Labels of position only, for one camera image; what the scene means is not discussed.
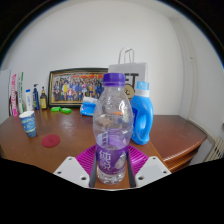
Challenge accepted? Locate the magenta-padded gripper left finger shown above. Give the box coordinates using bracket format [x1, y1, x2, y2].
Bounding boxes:
[53, 144, 98, 189]

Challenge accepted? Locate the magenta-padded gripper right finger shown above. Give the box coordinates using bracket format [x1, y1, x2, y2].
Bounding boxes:
[125, 144, 172, 188]

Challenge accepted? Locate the clear purple-capped water bottle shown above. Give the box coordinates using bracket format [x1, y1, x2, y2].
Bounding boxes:
[92, 72, 134, 186]

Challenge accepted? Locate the flat round red coaster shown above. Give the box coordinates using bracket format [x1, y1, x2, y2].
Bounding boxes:
[41, 133, 61, 148]

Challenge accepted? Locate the blue detergent bottle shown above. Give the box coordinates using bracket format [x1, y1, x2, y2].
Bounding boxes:
[129, 80, 155, 146]

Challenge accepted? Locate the blue painted white mug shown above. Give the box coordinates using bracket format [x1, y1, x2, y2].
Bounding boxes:
[18, 110, 38, 138]

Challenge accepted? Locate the amber pump bottle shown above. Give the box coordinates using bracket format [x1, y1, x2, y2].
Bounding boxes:
[39, 86, 48, 110]

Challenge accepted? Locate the framed group photo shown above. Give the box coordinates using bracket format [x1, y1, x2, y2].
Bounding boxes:
[48, 67, 109, 108]

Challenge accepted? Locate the dark blue pump bottle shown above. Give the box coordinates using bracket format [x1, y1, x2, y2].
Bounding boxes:
[32, 83, 41, 111]

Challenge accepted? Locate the white radiator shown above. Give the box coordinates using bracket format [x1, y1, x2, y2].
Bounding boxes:
[204, 134, 224, 163]

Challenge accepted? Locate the white lotion bottle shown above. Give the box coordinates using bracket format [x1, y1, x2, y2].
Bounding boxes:
[24, 88, 34, 112]

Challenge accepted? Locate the white paper gift bag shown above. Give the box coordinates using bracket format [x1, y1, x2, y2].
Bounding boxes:
[108, 47, 148, 101]

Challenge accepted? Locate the long white green box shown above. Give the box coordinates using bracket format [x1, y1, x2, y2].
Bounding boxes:
[17, 71, 26, 114]

